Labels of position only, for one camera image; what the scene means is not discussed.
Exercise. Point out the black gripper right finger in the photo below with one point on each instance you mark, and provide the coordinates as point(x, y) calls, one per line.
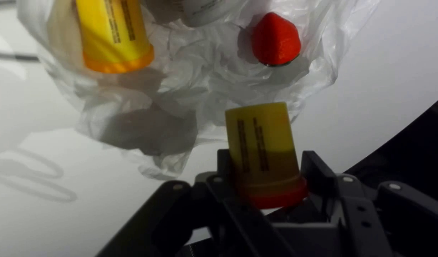
point(390, 220)

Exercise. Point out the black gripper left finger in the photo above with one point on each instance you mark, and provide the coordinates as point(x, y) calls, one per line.
point(205, 218)

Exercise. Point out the yellow tub with orange lid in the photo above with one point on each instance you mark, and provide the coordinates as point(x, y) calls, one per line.
point(264, 161)

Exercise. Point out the clear plastic bag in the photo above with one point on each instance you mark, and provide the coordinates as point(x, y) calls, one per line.
point(160, 113)

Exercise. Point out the red plastic cap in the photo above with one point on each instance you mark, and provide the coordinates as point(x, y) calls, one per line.
point(275, 40)

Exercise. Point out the yellow play dough tub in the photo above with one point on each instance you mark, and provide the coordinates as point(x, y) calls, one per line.
point(113, 35)

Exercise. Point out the white pill bottle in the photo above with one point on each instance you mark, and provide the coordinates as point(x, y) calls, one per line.
point(201, 11)

